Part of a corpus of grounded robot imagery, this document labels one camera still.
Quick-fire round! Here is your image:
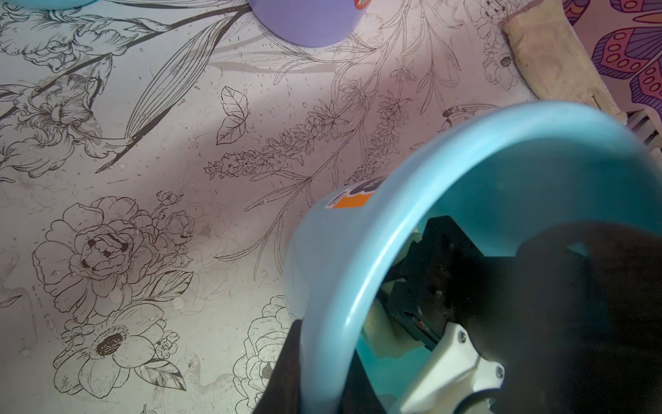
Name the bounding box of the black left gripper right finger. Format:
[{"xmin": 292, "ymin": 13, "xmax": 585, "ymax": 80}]
[{"xmin": 339, "ymin": 354, "xmax": 385, "ymax": 414}]

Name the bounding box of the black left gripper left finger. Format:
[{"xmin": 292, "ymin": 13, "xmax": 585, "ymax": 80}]
[{"xmin": 253, "ymin": 319, "xmax": 302, "ymax": 414}]

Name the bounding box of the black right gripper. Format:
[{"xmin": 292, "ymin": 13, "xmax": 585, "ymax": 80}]
[{"xmin": 374, "ymin": 214, "xmax": 523, "ymax": 414}]

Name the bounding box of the light blue bucket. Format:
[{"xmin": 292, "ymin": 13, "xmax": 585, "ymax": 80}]
[
  {"xmin": 6, "ymin": 0, "xmax": 96, "ymax": 10},
  {"xmin": 284, "ymin": 101, "xmax": 661, "ymax": 413}
]

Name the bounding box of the purple plastic bucket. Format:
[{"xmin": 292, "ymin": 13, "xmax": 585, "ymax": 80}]
[{"xmin": 248, "ymin": 0, "xmax": 372, "ymax": 48}]

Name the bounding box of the yellow cleaning cloth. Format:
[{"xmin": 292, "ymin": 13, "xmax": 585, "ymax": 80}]
[{"xmin": 362, "ymin": 299, "xmax": 423, "ymax": 358}]

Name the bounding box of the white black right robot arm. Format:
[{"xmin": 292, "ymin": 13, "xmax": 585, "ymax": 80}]
[{"xmin": 362, "ymin": 217, "xmax": 661, "ymax": 413}]

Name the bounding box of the beige work glove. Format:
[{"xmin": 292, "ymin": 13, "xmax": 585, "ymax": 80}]
[{"xmin": 503, "ymin": 0, "xmax": 628, "ymax": 125}]

